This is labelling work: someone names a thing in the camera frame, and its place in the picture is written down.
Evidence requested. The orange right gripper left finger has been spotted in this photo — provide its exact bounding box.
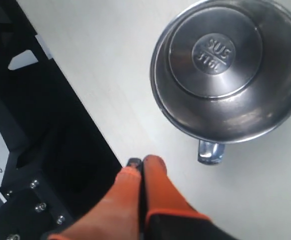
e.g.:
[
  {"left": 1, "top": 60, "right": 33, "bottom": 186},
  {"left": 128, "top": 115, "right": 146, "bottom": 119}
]
[{"left": 48, "top": 158, "right": 141, "bottom": 240}]

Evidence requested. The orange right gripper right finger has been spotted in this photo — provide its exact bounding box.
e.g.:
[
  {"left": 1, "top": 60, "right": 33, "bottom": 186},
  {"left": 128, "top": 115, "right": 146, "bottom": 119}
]
[{"left": 143, "top": 155, "right": 211, "bottom": 240}]

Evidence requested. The shiny steel mug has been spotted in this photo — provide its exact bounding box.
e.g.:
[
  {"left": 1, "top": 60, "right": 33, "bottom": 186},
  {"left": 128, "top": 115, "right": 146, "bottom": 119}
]
[{"left": 149, "top": 0, "right": 291, "bottom": 165}]

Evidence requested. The black metal shelf rack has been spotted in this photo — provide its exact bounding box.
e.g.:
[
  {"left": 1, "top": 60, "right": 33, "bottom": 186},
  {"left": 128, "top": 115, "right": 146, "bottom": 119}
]
[{"left": 0, "top": 0, "right": 121, "bottom": 240}]

